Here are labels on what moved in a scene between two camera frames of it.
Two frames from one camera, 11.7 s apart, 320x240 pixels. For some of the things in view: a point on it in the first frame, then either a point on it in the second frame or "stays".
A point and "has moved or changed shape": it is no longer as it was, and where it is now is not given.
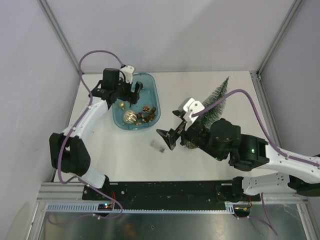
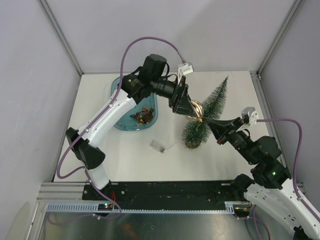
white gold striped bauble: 130,116 has moved or changed shape
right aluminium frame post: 272,47 stays
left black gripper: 132,97 to 181,102
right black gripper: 170,136 to 218,130
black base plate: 162,191 stays
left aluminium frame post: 59,33 stays
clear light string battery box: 157,145 stays
